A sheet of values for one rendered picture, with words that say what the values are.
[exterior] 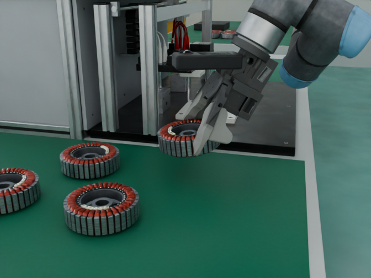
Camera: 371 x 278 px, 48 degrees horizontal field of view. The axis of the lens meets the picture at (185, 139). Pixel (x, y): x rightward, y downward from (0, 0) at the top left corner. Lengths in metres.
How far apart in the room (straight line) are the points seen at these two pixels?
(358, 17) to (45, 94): 0.68
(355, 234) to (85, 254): 1.68
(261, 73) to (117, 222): 0.35
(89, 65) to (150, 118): 0.19
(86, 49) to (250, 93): 0.42
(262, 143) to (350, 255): 1.15
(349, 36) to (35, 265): 0.57
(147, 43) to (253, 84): 0.27
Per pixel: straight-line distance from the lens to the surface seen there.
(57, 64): 0.98
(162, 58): 1.07
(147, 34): 0.89
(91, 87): 0.99
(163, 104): 1.09
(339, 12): 0.71
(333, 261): 1.91
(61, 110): 1.01
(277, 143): 0.90
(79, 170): 0.77
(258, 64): 0.73
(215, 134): 0.69
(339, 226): 2.16
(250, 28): 0.70
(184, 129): 0.77
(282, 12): 0.71
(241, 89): 0.71
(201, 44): 1.28
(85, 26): 0.97
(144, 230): 0.62
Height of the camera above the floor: 1.08
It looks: 20 degrees down
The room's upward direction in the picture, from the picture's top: straight up
